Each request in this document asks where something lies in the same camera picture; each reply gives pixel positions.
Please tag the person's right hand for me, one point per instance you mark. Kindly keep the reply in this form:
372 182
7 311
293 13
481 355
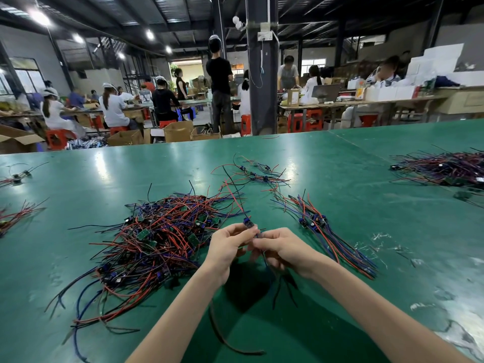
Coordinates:
289 251

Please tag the person's left hand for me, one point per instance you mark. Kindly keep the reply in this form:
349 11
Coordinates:
221 251

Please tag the person's left thumb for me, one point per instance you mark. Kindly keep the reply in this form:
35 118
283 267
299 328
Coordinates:
245 243

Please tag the person's right thumb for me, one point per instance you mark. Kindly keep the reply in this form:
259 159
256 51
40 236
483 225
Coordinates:
261 244

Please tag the person's left forearm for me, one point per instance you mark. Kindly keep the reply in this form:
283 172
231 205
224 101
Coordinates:
181 317

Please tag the person's right forearm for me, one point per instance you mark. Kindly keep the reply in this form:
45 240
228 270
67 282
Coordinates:
378 321

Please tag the brown cardboard box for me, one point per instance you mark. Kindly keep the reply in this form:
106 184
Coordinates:
124 139
178 132
204 135

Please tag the red plastic stool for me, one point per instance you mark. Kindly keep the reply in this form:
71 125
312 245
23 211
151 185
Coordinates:
118 129
58 139
245 124
306 120
167 123
368 120

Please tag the clear plastic film scraps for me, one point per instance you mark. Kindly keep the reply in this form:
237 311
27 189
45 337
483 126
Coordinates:
382 245

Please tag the small upright cardboard box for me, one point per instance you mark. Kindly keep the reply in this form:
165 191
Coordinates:
293 97

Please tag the grey laptop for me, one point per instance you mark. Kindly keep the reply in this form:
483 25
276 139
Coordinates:
326 92

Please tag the dark steel pillar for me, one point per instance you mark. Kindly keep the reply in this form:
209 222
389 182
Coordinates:
262 71

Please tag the long wooden work table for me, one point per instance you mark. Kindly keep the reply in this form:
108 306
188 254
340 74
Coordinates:
378 102

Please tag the white power outlet box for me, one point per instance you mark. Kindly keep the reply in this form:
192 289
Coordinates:
264 35

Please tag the large open cardboard box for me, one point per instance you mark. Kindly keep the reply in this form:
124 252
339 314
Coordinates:
19 141

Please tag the stack of white boxes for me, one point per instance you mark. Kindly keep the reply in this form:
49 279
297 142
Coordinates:
435 66

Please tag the large framed window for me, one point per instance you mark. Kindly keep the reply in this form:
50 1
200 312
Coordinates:
28 75

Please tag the white security camera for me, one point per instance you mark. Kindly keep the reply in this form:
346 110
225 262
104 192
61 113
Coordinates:
238 23

